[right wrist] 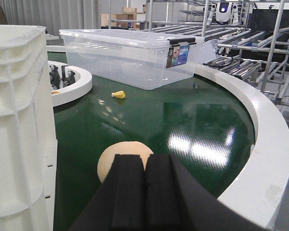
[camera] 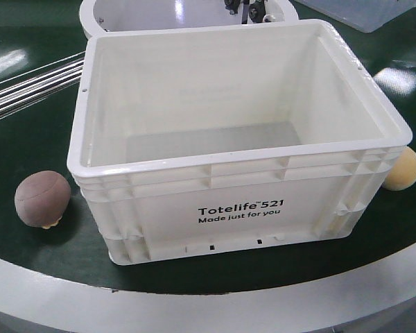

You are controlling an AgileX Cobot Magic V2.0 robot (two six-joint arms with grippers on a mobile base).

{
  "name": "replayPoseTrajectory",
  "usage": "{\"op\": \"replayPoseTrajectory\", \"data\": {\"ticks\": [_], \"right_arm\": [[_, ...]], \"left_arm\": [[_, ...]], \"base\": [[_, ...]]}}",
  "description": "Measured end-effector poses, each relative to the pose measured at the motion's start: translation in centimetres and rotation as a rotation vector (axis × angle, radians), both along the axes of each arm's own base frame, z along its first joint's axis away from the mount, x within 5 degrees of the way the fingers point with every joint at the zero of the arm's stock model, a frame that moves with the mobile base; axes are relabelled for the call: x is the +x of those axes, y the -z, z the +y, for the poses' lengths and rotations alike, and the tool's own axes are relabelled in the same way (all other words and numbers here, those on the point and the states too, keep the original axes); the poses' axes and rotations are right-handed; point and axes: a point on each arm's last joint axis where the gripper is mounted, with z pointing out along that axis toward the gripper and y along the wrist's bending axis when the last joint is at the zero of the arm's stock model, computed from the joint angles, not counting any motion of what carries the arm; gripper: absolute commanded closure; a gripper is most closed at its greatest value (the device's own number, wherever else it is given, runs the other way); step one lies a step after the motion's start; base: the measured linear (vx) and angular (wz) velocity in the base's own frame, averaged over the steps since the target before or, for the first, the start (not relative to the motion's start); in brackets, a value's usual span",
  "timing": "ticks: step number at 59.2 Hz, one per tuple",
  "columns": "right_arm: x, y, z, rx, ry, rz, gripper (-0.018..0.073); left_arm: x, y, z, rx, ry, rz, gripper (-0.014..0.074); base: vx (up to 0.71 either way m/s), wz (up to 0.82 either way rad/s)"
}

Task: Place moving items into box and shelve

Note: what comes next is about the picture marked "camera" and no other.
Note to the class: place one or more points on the yellow soft ball toy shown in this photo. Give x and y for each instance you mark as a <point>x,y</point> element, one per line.
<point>403,174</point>

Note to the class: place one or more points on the white round conveyor hub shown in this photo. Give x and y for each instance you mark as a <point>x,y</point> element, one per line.
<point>196,18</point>

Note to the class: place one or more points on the white plastic Totelife tote box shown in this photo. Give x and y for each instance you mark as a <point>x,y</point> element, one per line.
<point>200,141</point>

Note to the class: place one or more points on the brown soft ball toy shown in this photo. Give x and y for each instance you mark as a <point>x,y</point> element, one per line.
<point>41,199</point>

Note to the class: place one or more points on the metal rods bundle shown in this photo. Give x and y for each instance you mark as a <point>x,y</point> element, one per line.
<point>26,89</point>

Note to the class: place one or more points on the black mechanism in hub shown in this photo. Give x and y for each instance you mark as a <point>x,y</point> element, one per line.
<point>248,12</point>

